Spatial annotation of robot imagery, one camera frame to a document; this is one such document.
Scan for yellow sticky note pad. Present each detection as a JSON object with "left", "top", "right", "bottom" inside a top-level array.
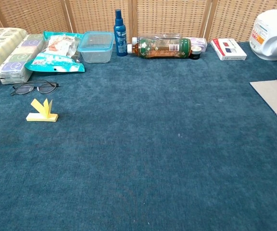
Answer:
[{"left": 25, "top": 98, "right": 59, "bottom": 123}]

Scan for blue felt table cloth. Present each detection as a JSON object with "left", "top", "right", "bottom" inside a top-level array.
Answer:
[{"left": 0, "top": 41, "right": 277, "bottom": 231}]

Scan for green label tea bottle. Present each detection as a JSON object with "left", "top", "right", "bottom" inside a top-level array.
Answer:
[{"left": 126, "top": 37, "right": 192, "bottom": 59}]

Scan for clear container with blue lid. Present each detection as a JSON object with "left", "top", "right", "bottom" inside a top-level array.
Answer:
[{"left": 77, "top": 31, "right": 115, "bottom": 64}]

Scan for blue spray bottle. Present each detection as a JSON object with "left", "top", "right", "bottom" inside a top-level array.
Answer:
[{"left": 113, "top": 9, "right": 129, "bottom": 57}]

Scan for clear plastic box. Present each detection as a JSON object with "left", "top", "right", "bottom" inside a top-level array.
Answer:
[{"left": 138, "top": 33, "right": 183, "bottom": 40}]

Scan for small black jar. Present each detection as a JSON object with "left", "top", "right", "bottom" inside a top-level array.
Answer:
[{"left": 189, "top": 45, "right": 202, "bottom": 60}]

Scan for lilac box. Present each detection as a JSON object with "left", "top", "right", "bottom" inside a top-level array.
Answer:
[{"left": 189, "top": 38, "right": 208, "bottom": 53}]

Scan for teal snack bag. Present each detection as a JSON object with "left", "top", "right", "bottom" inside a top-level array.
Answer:
[{"left": 25, "top": 30, "right": 86, "bottom": 73}]

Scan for woven bamboo folding screen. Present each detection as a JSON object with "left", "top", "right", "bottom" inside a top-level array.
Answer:
[{"left": 0, "top": 0, "right": 277, "bottom": 44}]

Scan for white and red box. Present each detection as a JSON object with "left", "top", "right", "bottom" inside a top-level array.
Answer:
[{"left": 210, "top": 38, "right": 248, "bottom": 62}]

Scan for pastel printed tissue pack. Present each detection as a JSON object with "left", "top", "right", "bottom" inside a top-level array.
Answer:
[{"left": 0, "top": 33, "right": 46, "bottom": 85}]

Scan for white rice cooker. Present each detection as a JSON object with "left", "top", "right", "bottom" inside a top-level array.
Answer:
[{"left": 249, "top": 9, "right": 277, "bottom": 62}]

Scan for black frame eyeglasses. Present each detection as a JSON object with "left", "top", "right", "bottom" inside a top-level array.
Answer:
[{"left": 10, "top": 79, "right": 60, "bottom": 96}]

